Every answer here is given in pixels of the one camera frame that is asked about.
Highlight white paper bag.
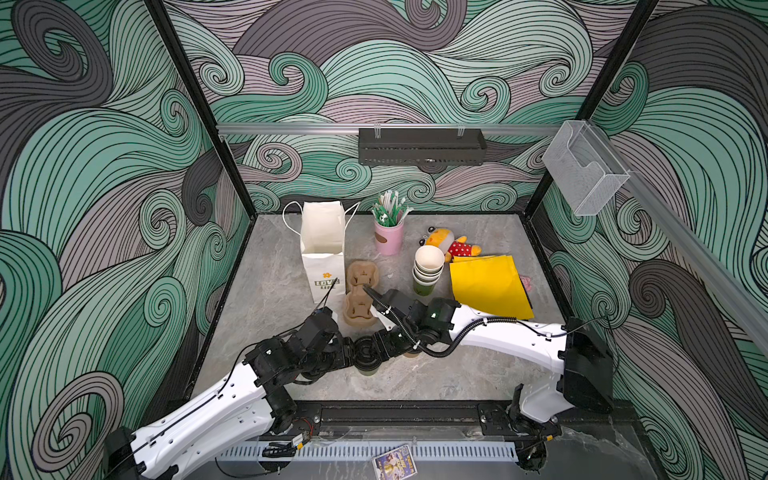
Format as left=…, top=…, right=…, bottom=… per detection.
left=282, top=201, right=360, bottom=312

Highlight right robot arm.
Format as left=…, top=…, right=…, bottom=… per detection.
left=364, top=286, right=614, bottom=424

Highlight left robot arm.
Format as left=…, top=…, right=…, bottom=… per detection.
left=103, top=307, right=342, bottom=479

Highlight brown cardboard cup carrier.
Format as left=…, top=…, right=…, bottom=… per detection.
left=342, top=260, right=380, bottom=328

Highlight stack of paper cups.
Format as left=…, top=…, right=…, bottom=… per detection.
left=412, top=245, right=445, bottom=296

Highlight yellow napkin stack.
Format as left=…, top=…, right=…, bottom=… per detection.
left=450, top=255, right=534, bottom=320

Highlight pink straw holder cup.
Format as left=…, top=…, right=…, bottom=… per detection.
left=374, top=221, right=404, bottom=256

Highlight yellow plush toy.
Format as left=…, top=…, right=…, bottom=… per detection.
left=419, top=226, right=482, bottom=263

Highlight wrapped straws bundle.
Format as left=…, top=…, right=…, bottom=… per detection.
left=372, top=190, right=413, bottom=228

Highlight pink small object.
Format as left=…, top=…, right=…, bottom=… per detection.
left=521, top=276, right=533, bottom=293

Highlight colourful card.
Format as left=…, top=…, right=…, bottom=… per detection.
left=372, top=445, right=418, bottom=480

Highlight white cable duct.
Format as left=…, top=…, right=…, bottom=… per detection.
left=221, top=440, right=520, bottom=464

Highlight black wall shelf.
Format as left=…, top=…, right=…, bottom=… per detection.
left=358, top=127, right=488, bottom=167

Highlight clear acrylic wall holder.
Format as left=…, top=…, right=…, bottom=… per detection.
left=542, top=120, right=630, bottom=217

